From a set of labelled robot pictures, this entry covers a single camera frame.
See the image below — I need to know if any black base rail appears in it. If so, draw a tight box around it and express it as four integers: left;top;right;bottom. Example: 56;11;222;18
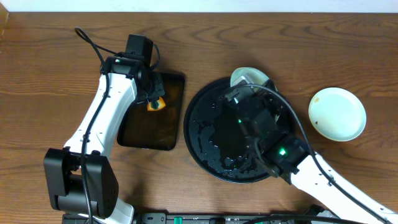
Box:
61;212;343;224

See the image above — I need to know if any light blue plate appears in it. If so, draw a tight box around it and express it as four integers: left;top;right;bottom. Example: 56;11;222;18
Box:
230;67;269;88
308;87;367;142

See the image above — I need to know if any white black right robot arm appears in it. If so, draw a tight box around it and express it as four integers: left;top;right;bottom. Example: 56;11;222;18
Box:
225;84;397;223

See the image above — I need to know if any black round tray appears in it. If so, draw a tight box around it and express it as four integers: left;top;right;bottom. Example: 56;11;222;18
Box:
183;78;296;183

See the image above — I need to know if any green yellow sponge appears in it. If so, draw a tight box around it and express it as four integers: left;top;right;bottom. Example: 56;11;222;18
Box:
147;97;166;111

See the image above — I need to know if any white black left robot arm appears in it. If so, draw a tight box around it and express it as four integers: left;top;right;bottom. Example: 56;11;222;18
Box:
44;56;165;223

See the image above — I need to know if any black rectangular water tray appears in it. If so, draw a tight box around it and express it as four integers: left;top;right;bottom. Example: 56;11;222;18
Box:
117;73;185;151

